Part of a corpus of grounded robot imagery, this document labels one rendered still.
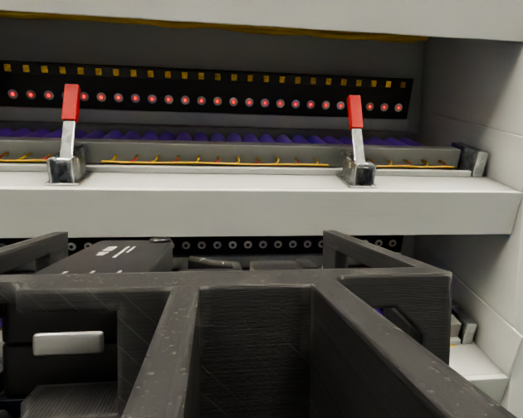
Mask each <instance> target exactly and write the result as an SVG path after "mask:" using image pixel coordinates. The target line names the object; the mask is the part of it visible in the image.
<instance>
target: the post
mask: <svg viewBox="0 0 523 418"><path fill-rule="evenodd" d="M431 113H433V114H438V115H441V116H445V117H448V118H452V119H458V120H461V121H464V122H468V123H471V124H477V125H481V126H483V127H487V128H490V129H496V130H500V131H503V132H507V133H509V134H515V135H519V136H522V137H523V42H516V41H489V40H476V39H461V38H448V37H434V36H428V39H427V40H426V41H425V42H424V51H423V84H422V101H421V118H420V135H419V143H420V144H423V145H424V143H425V138H426V133H427V129H428V121H429V117H430V114H431ZM423 248H425V249H426V250H428V251H429V252H430V253H431V254H432V255H433V256H434V257H435V258H437V259H438V260H439V261H440V262H441V263H442V264H443V265H445V266H446V267H447V268H448V269H449V270H450V271H451V272H452V273H453V274H454V275H455V276H456V277H458V279H459V280H460V281H462V282H463V283H464V284H465V285H466V286H467V287H468V288H469V289H471V290H472V291H473V292H474V293H475V294H476V295H477V296H479V297H480V298H481V299H482V300H483V301H484V302H485V303H486V304H488V305H489V306H490V307H491V308H492V309H493V310H494V311H495V312H497V313H498V314H499V315H500V316H501V317H502V318H503V319H505V320H506V321H507V322H508V323H509V324H510V325H511V326H512V327H513V328H514V329H515V330H516V331H517V332H518V333H519V334H521V335H522V336H523V196H522V198H521V204H520V206H519V209H518V212H517V215H516V219H515V223H514V226H513V228H512V232H511V234H493V235H415V236H414V252H413V258H414V259H415V260H419V261H421V258H422V253H423ZM501 406H503V407H504V408H505V409H507V410H508V411H509V412H510V413H511V414H513V415H514V416H516V417H517V418H523V342H522V344H521V348H520V351H519V353H518V356H517V359H516V362H515V365H514V367H513V370H512V373H511V376H510V379H509V381H508V383H507V386H506V390H505V393H504V395H503V397H502V400H501Z"/></svg>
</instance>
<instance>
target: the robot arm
mask: <svg viewBox="0 0 523 418"><path fill-rule="evenodd" d="M348 257H350V258H352V259H354V260H357V261H358V262H360V263H362V264H364V265H366V266H368V267H369V268H356V269H348ZM33 260H35V271H36V273H34V274H32V275H0V318H2V341H3V342H5V343H4V344H3V346H2V355H1V356H0V418H517V417H516V416H514V415H513V414H511V413H510V412H509V411H508V410H507V409H505V408H504V407H503V406H501V405H500V404H499V403H497V402H496V401H494V400H493V399H492V398H490V397H489V396H488V395H487V394H486V393H484V392H483V391H482V390H480V389H479V388H478V387H476V386H475V385H473V384H472V383H471V382H469V381H468V380H467V379H466V378H465V377H463V376H462V375H461V374H459V373H458V372H456V371H455V370H454V369H452V368H451V367H449V360H450V338H451V316H452V272H449V271H446V270H443V269H440V268H438V267H435V266H433V265H429V264H426V263H424V262H422V261H419V260H415V259H413V258H410V257H407V256H406V255H401V254H399V253H396V252H394V251H391V250H387V249H385V248H383V247H380V246H377V245H374V244H371V243H368V242H367V241H362V240H360V239H357V238H355V237H353V236H348V235H346V234H344V233H341V232H338V231H335V230H323V264H322V268H321V269H318V267H317V266H316V265H315V264H314V263H312V262H311V261H310V260H308V259H295V260H275V261H251V262H250V270H242V267H241V265H240V262H230V261H221V260H209V259H205V258H201V257H197V256H193V255H191V256H189V259H188V262H187V263H182V264H181V266H180V269H179V271H178V272H173V271H172V268H173V242H172V241H171V239H170V238H169V237H153V238H151V239H150V240H149V241H99V242H97V243H95V244H94V245H91V246H89V247H86V248H85V249H83V250H80V251H78V252H76V253H75V254H73V255H70V256H68V231H55V232H52V233H49V234H45V235H43V236H38V237H34V238H31V239H29V240H25V241H20V242H18V243H14V244H11V245H6V246H3V247H0V274H1V273H4V272H6V271H9V270H11V269H14V268H16V267H18V266H20V265H24V264H26V263H28V262H30V261H33ZM381 308H384V316H383V315H382V314H381V313H379V312H378V311H376V310H375V309H381Z"/></svg>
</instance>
